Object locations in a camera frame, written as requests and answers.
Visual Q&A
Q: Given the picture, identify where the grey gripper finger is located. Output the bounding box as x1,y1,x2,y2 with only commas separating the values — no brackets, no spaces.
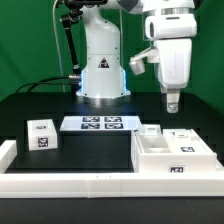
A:
167,93,179,113

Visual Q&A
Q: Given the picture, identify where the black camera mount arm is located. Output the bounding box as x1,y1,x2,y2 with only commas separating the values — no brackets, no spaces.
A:
60,0,108,76

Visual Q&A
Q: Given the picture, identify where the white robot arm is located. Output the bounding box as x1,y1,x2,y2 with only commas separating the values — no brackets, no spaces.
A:
78,0,197,113

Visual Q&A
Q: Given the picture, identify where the white cabinet door panel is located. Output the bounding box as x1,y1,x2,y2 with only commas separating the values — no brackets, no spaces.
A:
138,124,161,136

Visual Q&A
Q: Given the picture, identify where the white cabinet box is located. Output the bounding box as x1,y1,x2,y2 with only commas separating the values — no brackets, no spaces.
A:
131,131,217,173

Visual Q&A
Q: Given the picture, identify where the white base tag plate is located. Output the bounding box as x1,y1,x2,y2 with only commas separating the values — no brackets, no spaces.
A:
60,116,141,131

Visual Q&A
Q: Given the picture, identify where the white cabinet top panel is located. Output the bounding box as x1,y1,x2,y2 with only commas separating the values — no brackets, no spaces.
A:
163,129,213,155

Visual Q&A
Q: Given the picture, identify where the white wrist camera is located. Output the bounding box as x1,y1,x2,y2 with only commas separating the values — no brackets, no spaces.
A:
129,47,160,75

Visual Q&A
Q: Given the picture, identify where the grey hanging cable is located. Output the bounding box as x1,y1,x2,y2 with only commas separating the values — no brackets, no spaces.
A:
52,0,67,93

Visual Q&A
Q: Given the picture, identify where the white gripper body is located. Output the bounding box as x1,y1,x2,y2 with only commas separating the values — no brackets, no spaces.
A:
144,14,197,89

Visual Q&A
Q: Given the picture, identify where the black cable bundle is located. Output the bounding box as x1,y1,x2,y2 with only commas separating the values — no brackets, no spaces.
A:
16,75,83,94

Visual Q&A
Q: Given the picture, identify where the white U-shaped frame border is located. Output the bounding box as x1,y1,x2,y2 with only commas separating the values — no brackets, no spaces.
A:
0,140,224,198

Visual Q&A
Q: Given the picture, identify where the small white tagged cube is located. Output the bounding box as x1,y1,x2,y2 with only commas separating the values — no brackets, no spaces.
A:
27,119,58,151

